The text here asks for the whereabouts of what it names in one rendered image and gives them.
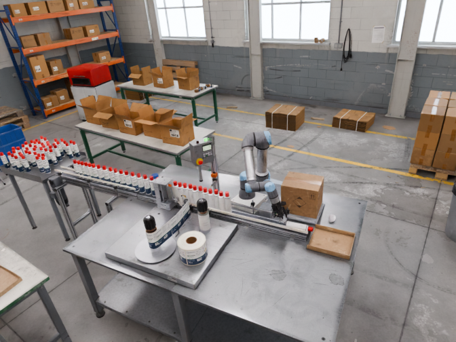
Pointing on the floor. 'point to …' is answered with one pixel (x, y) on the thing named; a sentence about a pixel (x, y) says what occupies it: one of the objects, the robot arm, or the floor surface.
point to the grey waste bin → (451, 220)
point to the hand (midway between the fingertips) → (284, 221)
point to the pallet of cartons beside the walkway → (436, 136)
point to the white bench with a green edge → (13, 298)
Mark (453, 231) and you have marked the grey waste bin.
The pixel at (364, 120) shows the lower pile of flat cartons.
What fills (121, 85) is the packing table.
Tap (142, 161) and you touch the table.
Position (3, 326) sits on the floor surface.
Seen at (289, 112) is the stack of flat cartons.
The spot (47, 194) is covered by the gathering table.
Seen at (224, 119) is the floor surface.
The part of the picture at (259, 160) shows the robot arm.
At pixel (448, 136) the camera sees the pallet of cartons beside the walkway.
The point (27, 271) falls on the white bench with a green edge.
